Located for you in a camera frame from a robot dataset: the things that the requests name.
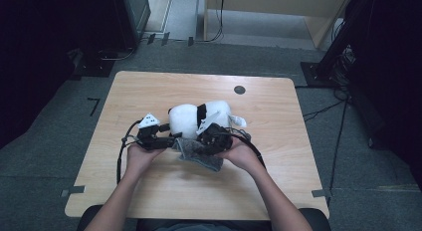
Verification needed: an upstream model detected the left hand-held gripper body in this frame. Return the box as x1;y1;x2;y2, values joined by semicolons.
135;113;167;151

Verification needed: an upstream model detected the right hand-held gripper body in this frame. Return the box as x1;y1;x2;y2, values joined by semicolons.
195;110;234;156

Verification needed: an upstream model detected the grey fluffy cloth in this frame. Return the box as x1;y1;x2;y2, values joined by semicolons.
172;136;224;173

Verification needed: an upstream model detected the panda plush toy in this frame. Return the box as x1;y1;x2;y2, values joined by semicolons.
167;100;249;141

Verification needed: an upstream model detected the person's left hand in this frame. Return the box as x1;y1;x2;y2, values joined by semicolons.
126;142;167;178

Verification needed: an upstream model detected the person's right hand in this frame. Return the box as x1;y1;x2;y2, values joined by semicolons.
214;135;263;175

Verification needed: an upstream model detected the black floor tape mark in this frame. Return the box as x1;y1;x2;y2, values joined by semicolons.
87;97;102;117

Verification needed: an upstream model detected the grey floor tape strip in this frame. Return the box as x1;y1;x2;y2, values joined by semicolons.
60;185;87;198

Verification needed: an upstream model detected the black chair armrest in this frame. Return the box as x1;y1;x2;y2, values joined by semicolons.
298;207;331;231
77;204;106;231

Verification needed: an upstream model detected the dark curtain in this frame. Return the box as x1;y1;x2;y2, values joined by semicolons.
0;0;113;149
344;0;422;192

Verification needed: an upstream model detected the black metal stand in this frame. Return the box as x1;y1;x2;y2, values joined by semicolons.
300;0;366;90

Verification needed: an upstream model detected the light wooden desk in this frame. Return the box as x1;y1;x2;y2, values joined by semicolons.
202;0;357;50

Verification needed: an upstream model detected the left hand-held gripper cable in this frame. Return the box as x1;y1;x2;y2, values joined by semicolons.
115;118;143;186

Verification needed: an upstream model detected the hand-held gripper cable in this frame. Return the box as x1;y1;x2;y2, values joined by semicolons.
115;118;143;186
228;126;267;169

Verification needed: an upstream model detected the right hand-held gripper cable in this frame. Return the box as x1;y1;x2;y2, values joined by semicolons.
228;126;267;169

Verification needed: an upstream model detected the black cable loop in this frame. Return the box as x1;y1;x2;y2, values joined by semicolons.
98;46;137;62

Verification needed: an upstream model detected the hanging black cable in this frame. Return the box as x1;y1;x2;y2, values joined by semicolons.
195;0;225;44

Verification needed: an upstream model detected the long black floor cable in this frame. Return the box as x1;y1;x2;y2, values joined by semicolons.
327;98;350;196

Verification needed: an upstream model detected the tangle of cables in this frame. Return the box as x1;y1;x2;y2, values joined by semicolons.
327;45;358;103

